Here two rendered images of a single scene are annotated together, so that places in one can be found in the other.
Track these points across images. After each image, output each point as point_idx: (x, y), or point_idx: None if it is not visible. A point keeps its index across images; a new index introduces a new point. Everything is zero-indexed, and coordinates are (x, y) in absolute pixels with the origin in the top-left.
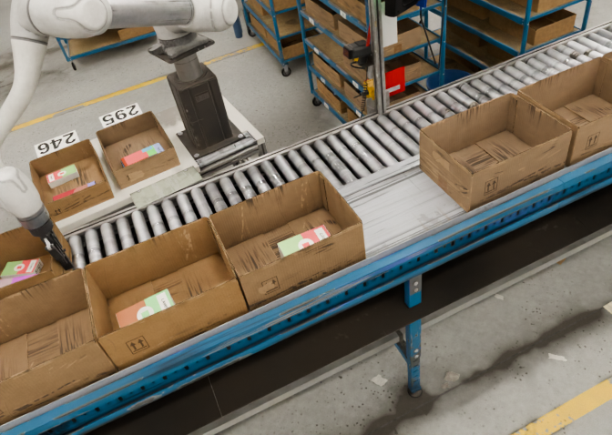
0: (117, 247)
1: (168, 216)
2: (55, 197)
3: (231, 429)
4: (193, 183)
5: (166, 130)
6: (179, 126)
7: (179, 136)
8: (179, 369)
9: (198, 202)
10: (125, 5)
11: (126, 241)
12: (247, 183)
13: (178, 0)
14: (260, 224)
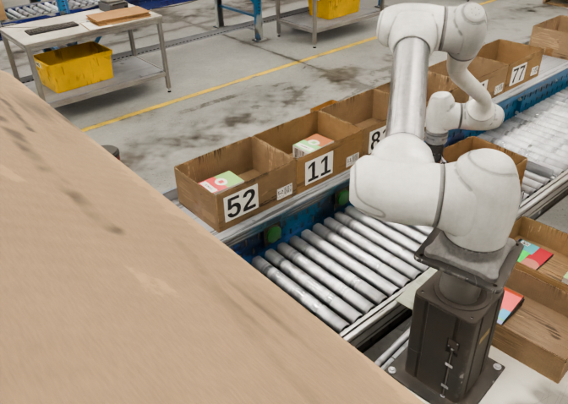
0: (424, 233)
1: (396, 258)
2: (549, 253)
3: None
4: (401, 293)
5: (533, 377)
6: (517, 387)
7: (491, 359)
8: None
9: (375, 274)
10: (395, 58)
11: (417, 232)
12: (335, 302)
13: (391, 120)
14: (267, 199)
